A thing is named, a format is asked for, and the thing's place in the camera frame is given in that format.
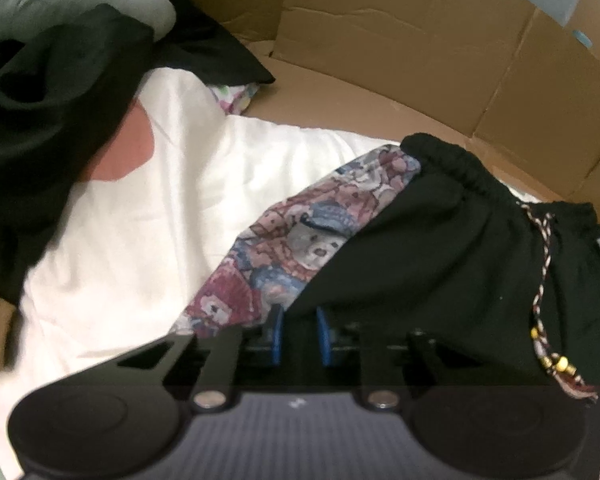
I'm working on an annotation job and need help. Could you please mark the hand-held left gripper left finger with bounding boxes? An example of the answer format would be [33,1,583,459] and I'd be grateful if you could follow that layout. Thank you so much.
[112,304,286,410]

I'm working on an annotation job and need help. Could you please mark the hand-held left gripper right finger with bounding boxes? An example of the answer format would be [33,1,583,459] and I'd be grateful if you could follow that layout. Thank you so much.
[315,306,463,410]

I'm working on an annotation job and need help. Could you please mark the black pants with patterned stripe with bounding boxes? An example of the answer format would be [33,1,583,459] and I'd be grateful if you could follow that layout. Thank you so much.
[170,132,600,403]

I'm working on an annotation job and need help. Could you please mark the white printed duvet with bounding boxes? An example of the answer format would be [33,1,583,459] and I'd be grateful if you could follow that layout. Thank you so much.
[0,67,536,480]

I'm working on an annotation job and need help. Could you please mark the floral print cloth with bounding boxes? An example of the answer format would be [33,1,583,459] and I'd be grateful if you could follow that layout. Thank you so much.
[209,81,260,115]

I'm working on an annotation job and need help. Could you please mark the black garment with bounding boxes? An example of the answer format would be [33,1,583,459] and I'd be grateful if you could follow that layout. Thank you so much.
[152,0,277,87]

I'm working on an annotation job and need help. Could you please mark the cardboard box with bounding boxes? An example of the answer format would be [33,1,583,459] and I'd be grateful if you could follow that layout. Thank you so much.
[0,0,600,376]

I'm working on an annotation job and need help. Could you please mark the dark green garment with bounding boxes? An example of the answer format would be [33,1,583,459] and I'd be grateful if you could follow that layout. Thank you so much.
[0,2,157,307]

